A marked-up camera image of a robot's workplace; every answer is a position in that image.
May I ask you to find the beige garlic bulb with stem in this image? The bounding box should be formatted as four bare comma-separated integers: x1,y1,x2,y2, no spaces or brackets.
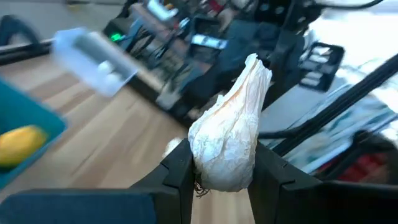
187,53,273,198

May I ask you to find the blue plastic basket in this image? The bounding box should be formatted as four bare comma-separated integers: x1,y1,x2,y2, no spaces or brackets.
0,77,68,190

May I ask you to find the yellow lemon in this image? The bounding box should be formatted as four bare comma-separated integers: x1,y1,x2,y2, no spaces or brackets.
0,124,48,169

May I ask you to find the clear plastic basket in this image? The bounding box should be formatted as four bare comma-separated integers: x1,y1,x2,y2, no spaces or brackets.
52,27,139,98

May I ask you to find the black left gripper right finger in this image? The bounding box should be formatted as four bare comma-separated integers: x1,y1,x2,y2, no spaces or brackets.
248,142,398,224

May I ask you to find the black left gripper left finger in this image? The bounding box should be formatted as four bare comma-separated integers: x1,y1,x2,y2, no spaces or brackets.
0,139,195,224

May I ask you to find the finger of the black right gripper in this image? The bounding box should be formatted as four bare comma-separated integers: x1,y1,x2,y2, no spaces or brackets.
264,29,304,108

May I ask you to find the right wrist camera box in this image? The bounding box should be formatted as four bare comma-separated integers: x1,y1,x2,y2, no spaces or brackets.
254,0,295,19

